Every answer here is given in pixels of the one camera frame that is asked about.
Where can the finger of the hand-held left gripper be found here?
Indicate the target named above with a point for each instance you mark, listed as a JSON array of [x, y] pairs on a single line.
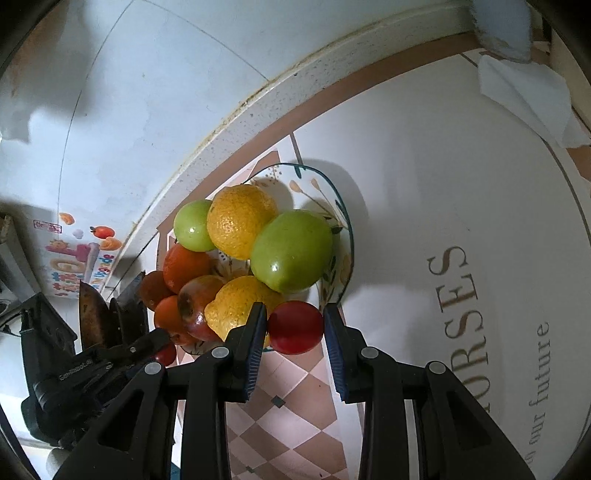
[[94, 318], [134, 309]]

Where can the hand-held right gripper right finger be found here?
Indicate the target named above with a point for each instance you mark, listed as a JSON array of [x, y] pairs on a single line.
[[336, 355]]

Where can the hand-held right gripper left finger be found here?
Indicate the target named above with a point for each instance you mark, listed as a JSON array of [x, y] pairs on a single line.
[[255, 350]]

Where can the dark brownish orange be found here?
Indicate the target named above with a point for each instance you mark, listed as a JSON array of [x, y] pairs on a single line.
[[154, 290]]

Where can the red cherry tomato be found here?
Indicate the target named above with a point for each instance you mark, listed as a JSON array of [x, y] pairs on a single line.
[[166, 355], [295, 327]]

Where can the yellow lemon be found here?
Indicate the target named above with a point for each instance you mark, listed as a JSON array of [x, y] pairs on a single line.
[[235, 304]]

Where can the dark red apple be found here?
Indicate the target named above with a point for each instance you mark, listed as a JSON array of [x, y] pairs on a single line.
[[196, 307]]

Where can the green apple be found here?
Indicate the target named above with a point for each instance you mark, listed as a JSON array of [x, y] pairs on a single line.
[[291, 251], [193, 226]]

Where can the yellow orange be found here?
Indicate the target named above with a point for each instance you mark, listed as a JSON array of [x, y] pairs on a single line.
[[240, 221]]

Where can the floral oval plate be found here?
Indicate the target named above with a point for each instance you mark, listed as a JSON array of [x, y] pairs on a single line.
[[316, 196]]

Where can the colourful printed box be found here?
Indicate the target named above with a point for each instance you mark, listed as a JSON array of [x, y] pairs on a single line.
[[69, 261]]

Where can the checkered table mat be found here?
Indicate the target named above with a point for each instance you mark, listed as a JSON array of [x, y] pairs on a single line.
[[415, 207]]

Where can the white tissue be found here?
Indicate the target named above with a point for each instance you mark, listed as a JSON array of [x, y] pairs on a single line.
[[521, 92]]

